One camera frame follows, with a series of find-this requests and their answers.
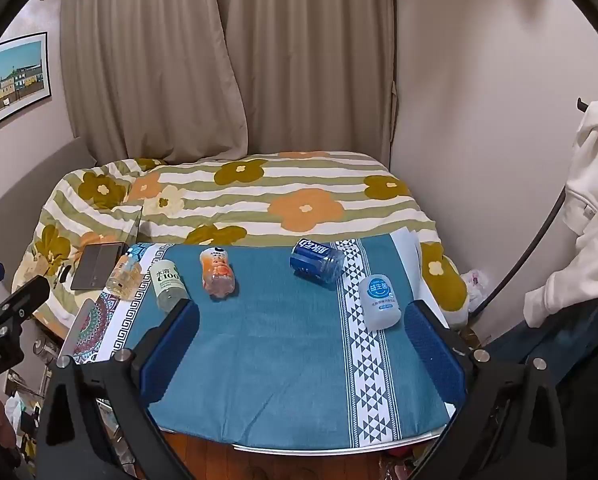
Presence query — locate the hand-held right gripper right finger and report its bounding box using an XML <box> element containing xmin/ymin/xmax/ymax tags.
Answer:
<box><xmin>403</xmin><ymin>299</ymin><xmax>568</xmax><ymax>480</ymax></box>

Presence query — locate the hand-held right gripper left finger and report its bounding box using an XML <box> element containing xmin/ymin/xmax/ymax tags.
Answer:
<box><xmin>36</xmin><ymin>299</ymin><xmax>202</xmax><ymax>480</ymax></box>

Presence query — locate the white plastic bag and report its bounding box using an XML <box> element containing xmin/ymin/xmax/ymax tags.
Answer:
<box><xmin>3</xmin><ymin>392</ymin><xmax>24</xmax><ymax>433</ymax></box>

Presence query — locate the green label clear bottle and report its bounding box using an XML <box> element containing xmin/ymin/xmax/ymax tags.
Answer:
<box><xmin>149</xmin><ymin>260</ymin><xmax>190</xmax><ymax>313</ymax></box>

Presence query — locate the white plastic bottle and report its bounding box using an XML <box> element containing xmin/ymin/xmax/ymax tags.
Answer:
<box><xmin>358</xmin><ymin>274</ymin><xmax>404</xmax><ymax>332</ymax></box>

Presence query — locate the crumpled plastic bag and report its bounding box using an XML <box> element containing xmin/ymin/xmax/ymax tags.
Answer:
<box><xmin>460</xmin><ymin>269</ymin><xmax>490</xmax><ymax>312</ymax></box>

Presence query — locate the mandala patterned cloth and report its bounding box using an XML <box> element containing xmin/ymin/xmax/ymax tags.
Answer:
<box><xmin>59</xmin><ymin>242</ymin><xmax>176</xmax><ymax>366</ymax></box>

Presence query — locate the yellow drink bottle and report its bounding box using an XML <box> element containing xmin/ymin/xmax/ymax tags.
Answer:
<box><xmin>105</xmin><ymin>254</ymin><xmax>144</xmax><ymax>297</ymax></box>

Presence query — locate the orange drink bottle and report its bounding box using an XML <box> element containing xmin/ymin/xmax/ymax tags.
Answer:
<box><xmin>200</xmin><ymin>246</ymin><xmax>237</xmax><ymax>301</ymax></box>

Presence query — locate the grey laptop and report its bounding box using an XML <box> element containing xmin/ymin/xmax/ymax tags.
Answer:
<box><xmin>70</xmin><ymin>204</ymin><xmax>146</xmax><ymax>292</ymax></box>

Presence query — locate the teal patterned tablecloth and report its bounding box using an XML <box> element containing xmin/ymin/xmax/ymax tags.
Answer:
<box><xmin>96</xmin><ymin>236</ymin><xmax>457</xmax><ymax>453</ymax></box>

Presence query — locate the blue denim cloth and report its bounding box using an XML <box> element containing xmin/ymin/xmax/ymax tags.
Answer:
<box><xmin>484</xmin><ymin>305</ymin><xmax>598</xmax><ymax>401</ymax></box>

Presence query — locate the blue label plastic bottle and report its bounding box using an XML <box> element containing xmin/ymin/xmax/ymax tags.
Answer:
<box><xmin>290</xmin><ymin>238</ymin><xmax>346</xmax><ymax>285</ymax></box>

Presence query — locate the floral striped blanket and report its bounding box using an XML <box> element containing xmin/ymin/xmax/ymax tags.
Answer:
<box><xmin>11</xmin><ymin>150</ymin><xmax>470</xmax><ymax>332</ymax></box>

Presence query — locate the white hanging garment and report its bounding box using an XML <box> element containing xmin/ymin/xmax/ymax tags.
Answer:
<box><xmin>524</xmin><ymin>100</ymin><xmax>598</xmax><ymax>329</ymax></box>

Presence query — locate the beige curtain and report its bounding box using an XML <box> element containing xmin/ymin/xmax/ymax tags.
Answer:
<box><xmin>60</xmin><ymin>0</ymin><xmax>250</xmax><ymax>166</ymax></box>
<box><xmin>226</xmin><ymin>0</ymin><xmax>398</xmax><ymax>162</ymax></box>

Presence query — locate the black curved cable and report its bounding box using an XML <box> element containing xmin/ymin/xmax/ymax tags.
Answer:
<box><xmin>471</xmin><ymin>185</ymin><xmax>570</xmax><ymax>348</ymax></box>

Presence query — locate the wall poster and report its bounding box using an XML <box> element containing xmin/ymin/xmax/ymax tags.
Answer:
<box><xmin>0</xmin><ymin>32</ymin><xmax>54</xmax><ymax>137</ymax></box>

